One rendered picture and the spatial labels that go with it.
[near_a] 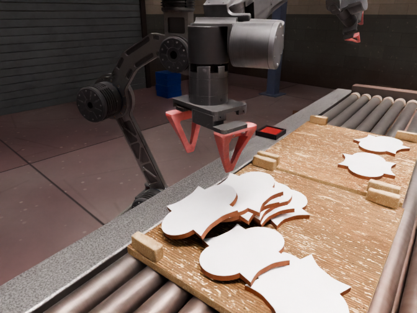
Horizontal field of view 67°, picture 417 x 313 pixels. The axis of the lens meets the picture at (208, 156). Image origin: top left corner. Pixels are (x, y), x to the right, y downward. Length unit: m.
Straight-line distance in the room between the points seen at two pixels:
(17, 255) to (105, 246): 1.64
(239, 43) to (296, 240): 0.34
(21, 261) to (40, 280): 1.59
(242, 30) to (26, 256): 1.96
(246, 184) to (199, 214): 0.12
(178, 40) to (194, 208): 0.88
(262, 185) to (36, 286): 0.40
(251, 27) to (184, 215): 0.32
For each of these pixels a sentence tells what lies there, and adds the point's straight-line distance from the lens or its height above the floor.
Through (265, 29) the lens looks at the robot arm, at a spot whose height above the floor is 1.27.
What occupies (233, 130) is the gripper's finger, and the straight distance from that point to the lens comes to 0.43.
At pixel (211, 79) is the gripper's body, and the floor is 1.21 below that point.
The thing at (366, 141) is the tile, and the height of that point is 0.95.
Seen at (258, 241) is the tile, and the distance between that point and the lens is 0.54.
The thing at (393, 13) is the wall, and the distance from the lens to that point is 6.00.
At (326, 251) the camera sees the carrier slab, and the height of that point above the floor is 0.94.
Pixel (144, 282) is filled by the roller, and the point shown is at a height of 0.92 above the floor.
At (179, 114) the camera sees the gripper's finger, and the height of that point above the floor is 1.14.
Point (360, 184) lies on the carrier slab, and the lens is 0.80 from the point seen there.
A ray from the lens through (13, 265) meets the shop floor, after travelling 2.17.
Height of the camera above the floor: 1.29
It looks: 24 degrees down
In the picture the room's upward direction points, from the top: straight up
